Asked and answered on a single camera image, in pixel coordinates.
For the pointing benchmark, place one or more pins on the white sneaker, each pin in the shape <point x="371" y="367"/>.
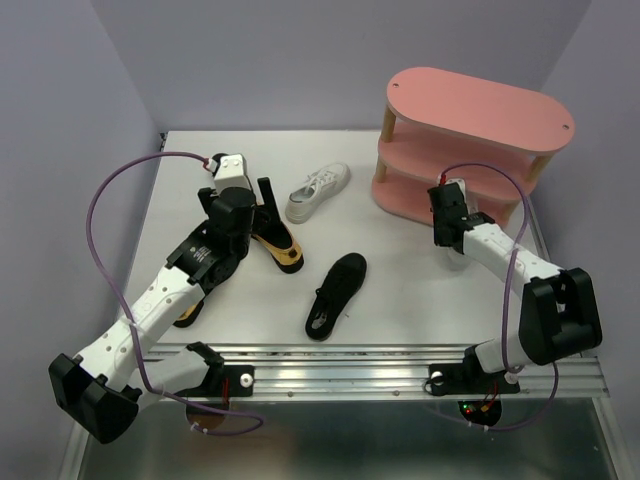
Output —
<point x="318" y="187"/>
<point x="457" y="261"/>

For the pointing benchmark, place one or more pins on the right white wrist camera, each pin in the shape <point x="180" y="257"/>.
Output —
<point x="469" y="200"/>

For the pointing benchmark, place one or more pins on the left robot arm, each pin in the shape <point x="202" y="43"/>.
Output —
<point x="103" y="387"/>

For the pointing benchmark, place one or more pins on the gold shoe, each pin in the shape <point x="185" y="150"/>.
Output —
<point x="285" y="251"/>
<point x="189" y="316"/>

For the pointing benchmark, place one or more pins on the pink three-tier shoe shelf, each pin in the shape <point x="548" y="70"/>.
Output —
<point x="496" y="137"/>

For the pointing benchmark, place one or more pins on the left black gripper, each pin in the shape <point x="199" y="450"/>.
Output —
<point x="269" y="204"/>

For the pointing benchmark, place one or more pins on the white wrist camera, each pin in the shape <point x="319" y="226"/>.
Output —
<point x="469" y="200"/>
<point x="231" y="172"/>

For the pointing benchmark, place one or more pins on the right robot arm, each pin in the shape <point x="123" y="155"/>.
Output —
<point x="558" y="310"/>

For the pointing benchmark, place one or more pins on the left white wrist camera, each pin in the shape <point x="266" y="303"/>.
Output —
<point x="231" y="172"/>

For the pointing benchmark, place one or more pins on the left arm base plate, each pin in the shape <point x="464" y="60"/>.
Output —
<point x="228" y="381"/>

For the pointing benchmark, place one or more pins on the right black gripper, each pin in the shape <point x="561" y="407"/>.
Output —
<point x="437" y="241"/>

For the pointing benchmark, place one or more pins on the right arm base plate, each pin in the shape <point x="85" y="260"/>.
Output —
<point x="445" y="379"/>

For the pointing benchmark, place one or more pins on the aluminium mounting rail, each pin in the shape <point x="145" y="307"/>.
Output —
<point x="316" y="372"/>

